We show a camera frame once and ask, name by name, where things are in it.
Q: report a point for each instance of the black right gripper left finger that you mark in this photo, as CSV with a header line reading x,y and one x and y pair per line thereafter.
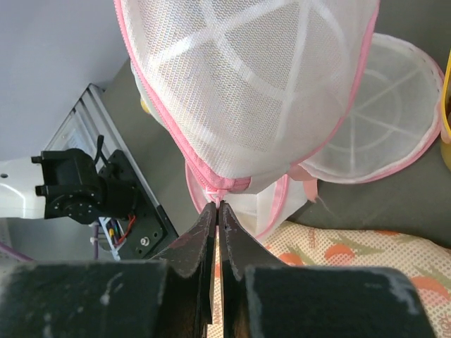
x,y
168,295

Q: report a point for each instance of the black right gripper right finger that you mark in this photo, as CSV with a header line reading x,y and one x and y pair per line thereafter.
x,y
264,297

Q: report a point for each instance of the yellow plastic basket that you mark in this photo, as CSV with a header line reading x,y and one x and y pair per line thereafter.
x,y
445,117

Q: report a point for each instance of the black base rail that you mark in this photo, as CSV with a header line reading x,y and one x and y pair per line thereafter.
x,y
146,229

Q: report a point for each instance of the yellow mug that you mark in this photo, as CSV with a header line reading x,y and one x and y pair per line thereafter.
x,y
146,102

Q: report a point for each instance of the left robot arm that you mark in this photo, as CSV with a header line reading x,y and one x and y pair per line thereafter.
x,y
57,184

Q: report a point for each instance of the empty pink-trimmed mesh laundry bag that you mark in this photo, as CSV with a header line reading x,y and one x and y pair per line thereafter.
x,y
382,170

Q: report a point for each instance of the tulip print bra bag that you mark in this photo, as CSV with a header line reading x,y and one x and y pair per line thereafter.
x,y
425,263

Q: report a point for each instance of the white pink-trimmed mesh laundry bag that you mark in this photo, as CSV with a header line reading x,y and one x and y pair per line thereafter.
x,y
248,89

